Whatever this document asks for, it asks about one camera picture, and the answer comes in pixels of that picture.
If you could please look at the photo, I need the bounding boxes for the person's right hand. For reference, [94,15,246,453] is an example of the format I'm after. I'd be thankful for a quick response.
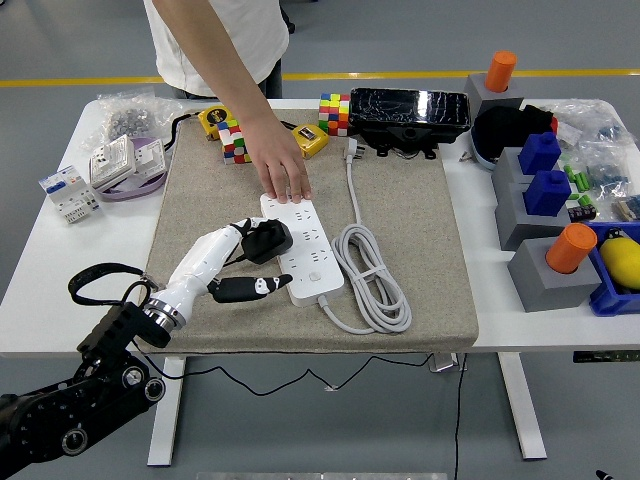
[242,122,313,205]

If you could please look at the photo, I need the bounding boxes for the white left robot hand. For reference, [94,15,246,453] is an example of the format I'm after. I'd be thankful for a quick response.
[152,216,295,317]

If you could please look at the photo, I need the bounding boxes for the black plug with thin cord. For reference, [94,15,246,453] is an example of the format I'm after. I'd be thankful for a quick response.
[130,221,435,398]

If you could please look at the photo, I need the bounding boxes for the white power strip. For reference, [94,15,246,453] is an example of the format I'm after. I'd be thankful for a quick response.
[259,192,346,308]

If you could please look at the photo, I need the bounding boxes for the yellow tape measure black clip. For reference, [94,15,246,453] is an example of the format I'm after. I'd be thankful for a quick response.
[279,119,331,160]

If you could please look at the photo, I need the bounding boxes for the multicolour puzzle cube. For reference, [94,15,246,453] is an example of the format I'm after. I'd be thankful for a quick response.
[317,92,352,137]
[216,117,252,165]

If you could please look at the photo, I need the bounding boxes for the yellow tape measure round emblem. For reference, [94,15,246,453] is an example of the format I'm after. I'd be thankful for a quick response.
[167,104,234,150]

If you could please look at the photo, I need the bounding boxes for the white table leg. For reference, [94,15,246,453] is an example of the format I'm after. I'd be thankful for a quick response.
[497,352,547,461]
[147,355,189,467]

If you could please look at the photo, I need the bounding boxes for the black table control panel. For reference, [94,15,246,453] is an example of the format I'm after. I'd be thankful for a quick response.
[572,350,640,363]

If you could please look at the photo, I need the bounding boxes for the person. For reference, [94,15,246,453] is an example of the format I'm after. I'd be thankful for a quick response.
[143,0,291,100]

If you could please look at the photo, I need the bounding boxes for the white blue circuit breaker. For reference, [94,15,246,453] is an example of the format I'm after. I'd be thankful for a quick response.
[37,164,105,225]

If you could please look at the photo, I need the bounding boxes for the clear bag of metal nuts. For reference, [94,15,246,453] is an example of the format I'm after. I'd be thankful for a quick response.
[79,85,184,151]

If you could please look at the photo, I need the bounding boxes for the grey-brown mat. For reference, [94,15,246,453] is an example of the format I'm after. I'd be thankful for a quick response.
[133,107,480,355]

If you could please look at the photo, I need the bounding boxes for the blue plastic bin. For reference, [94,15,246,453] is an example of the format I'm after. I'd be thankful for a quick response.
[585,220,640,318]

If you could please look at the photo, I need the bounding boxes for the grey holder block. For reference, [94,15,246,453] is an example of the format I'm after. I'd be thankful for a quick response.
[506,238,604,314]
[463,73,525,117]
[493,182,586,252]
[491,146,534,190]

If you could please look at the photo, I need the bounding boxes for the white blue-rimmed bowl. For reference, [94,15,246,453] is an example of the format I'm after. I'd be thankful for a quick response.
[468,124,501,173]

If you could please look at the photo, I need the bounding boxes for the yellow toy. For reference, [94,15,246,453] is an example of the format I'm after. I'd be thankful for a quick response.
[598,227,640,292]

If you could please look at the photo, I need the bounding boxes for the black cloth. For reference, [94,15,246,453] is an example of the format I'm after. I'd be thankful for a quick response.
[472,103,558,162]

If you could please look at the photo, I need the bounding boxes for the orange cylinder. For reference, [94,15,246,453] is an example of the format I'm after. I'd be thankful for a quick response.
[545,222,599,276]
[485,50,519,94]

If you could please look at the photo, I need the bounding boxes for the blue square block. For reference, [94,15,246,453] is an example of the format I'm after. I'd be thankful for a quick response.
[517,131,563,176]
[522,169,573,218]

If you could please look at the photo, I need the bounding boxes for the black capacitor bundle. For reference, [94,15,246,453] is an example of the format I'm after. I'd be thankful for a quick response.
[567,195,599,223]

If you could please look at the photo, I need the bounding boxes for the clear bag of small boards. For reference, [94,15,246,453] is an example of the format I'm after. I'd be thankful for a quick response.
[610,193,640,222]

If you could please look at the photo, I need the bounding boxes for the clear bag of blue parts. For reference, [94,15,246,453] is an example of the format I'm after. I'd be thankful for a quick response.
[582,141,632,199]

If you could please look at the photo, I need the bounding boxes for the clear bag of components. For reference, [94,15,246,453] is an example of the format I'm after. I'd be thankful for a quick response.
[549,98,629,149]

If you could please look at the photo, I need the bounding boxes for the grey power strip cord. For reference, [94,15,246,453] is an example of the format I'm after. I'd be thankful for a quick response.
[317,138,414,335]

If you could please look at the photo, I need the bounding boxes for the black hanging table cable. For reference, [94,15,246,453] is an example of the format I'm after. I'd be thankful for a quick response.
[452,352,469,480]

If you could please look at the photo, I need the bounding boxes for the silver bracket under table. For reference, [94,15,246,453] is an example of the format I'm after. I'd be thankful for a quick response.
[427,352,467,374]

